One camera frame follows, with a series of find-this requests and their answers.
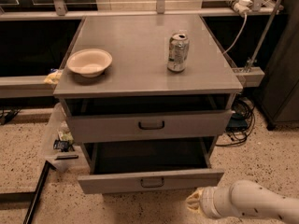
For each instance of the white and yellow gripper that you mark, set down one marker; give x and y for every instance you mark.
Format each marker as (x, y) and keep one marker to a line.
(206, 200)

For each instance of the grey drawer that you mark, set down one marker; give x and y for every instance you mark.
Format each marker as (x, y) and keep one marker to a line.
(149, 165)
(114, 128)

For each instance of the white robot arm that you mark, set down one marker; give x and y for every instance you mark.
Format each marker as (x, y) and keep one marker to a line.
(243, 199)

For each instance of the grey metal drawer cabinet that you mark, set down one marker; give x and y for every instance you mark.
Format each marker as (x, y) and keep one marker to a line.
(138, 80)

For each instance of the grey top drawer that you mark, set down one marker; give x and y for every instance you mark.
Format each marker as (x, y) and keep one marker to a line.
(114, 128)

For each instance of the dark grey cabinet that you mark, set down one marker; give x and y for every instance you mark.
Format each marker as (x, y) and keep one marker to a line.
(278, 95)

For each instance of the clear plastic bag with snacks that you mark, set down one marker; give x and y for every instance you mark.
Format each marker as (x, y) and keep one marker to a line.
(57, 144)

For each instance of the silver soda can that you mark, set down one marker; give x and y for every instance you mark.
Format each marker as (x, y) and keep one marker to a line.
(178, 52)

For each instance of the white paper bowl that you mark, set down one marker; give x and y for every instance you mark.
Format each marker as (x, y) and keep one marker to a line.
(89, 62)

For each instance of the yellow chip bag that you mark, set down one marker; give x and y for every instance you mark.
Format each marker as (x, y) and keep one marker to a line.
(53, 77)

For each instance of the white power strip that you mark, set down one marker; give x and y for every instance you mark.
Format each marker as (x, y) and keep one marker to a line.
(241, 7)

